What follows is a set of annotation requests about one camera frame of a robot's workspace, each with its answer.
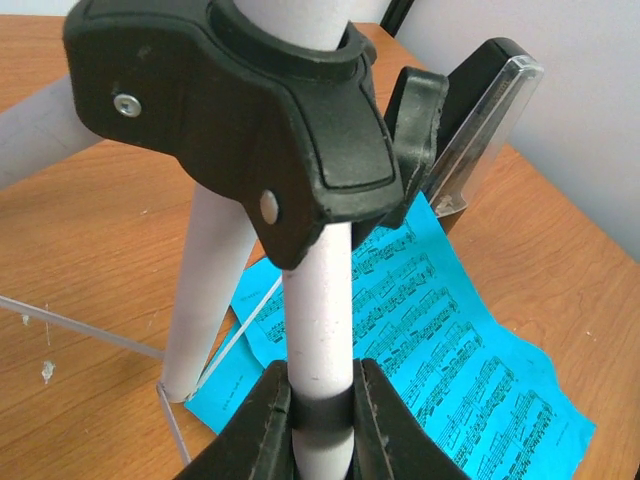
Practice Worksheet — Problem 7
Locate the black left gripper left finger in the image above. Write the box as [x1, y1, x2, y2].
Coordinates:
[176, 360, 293, 480]

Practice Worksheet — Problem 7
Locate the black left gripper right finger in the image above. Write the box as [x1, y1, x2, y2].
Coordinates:
[352, 359, 468, 480]

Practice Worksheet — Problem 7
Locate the blue sheet music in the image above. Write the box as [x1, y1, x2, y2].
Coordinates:
[185, 336, 264, 434]
[230, 192, 597, 480]

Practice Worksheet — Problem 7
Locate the white tripod music stand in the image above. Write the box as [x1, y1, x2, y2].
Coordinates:
[1, 1, 449, 479]

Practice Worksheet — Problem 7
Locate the black metronome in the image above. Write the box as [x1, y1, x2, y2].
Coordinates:
[434, 37, 534, 232]

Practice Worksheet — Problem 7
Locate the black right frame post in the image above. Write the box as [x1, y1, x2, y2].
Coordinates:
[380, 0, 415, 37]

